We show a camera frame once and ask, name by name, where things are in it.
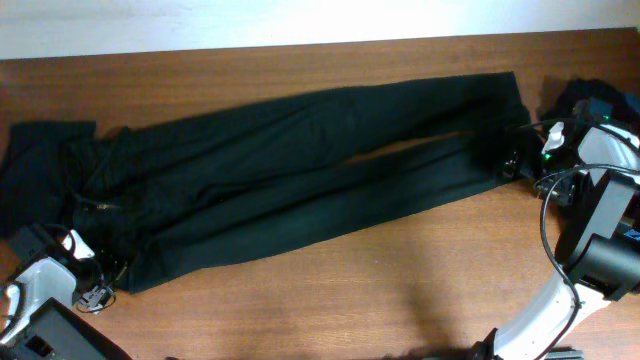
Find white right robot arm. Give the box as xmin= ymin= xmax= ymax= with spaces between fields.
xmin=468 ymin=98 xmax=639 ymax=360

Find black trousers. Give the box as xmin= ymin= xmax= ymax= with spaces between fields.
xmin=62 ymin=72 xmax=530 ymax=293

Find black garment right pile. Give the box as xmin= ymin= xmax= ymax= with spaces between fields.
xmin=538 ymin=78 xmax=639 ymax=134

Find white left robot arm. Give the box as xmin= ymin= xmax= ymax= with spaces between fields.
xmin=1 ymin=224 xmax=131 ymax=360

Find black base bracket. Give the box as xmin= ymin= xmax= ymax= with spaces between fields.
xmin=418 ymin=348 xmax=585 ymax=360

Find black folded garment left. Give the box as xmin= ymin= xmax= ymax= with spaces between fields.
xmin=1 ymin=121 xmax=96 ymax=238

